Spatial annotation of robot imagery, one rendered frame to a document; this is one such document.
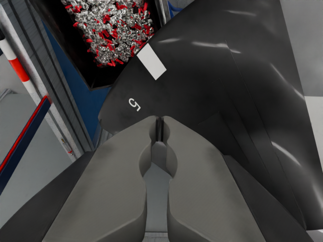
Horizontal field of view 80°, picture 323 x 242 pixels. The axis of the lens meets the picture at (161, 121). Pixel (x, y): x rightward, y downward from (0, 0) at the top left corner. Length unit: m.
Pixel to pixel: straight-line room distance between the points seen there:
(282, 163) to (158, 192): 0.90
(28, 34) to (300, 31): 1.38
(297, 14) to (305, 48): 0.25
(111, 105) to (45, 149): 1.13
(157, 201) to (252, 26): 0.95
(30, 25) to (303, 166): 0.44
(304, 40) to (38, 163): 1.72
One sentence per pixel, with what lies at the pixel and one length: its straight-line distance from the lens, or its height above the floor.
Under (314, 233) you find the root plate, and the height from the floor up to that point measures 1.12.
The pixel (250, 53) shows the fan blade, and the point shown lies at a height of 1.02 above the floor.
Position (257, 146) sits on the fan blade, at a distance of 0.19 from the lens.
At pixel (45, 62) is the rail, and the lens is 0.46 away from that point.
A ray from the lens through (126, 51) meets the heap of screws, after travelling 0.38.
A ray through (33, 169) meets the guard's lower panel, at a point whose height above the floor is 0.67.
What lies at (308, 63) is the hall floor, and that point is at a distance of 1.67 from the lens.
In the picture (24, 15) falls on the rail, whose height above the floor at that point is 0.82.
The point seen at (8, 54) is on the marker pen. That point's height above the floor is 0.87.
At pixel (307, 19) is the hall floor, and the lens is 1.48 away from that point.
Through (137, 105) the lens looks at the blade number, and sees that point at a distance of 0.22.
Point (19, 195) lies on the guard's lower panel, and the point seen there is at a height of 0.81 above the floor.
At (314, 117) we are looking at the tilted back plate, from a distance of 0.54.
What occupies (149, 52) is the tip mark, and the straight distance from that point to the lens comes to 0.20.
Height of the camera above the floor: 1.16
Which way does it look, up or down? 42 degrees down
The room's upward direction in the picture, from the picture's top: 179 degrees counter-clockwise
